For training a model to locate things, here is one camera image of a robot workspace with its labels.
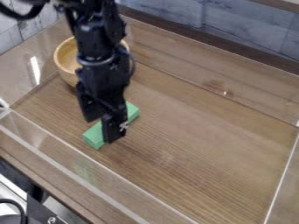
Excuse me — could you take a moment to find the black metal bracket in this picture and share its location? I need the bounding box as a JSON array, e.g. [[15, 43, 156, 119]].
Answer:
[[25, 195, 68, 224]]

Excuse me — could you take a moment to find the green rectangular block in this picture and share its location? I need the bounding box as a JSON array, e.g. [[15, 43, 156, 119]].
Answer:
[[82, 101, 140, 150]]

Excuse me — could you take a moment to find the clear acrylic enclosure wall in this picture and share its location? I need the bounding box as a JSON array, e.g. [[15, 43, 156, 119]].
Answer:
[[0, 20, 299, 224]]

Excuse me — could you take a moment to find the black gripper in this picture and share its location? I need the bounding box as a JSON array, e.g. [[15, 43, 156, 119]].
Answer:
[[76, 53, 131, 144]]

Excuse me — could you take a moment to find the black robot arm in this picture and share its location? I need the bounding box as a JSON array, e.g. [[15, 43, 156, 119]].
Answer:
[[0, 0, 134, 143]]

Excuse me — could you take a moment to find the wooden bowl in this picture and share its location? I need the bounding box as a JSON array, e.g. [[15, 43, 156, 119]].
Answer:
[[54, 37, 132, 88]]

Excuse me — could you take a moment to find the black cable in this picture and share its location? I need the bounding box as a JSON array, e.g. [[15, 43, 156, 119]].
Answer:
[[0, 199, 28, 224]]

